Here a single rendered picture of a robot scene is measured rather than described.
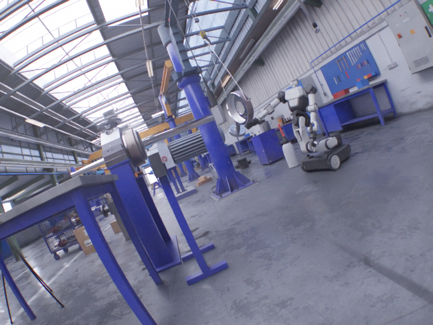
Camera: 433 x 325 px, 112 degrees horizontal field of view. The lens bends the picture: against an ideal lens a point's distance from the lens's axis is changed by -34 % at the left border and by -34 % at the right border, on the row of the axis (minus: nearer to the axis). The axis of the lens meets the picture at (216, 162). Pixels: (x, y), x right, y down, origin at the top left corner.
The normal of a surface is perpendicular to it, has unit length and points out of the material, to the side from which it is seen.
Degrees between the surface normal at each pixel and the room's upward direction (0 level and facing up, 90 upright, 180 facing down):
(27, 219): 90
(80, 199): 90
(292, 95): 68
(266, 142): 90
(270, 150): 90
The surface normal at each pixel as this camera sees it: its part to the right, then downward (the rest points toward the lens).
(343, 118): 0.20, -0.04
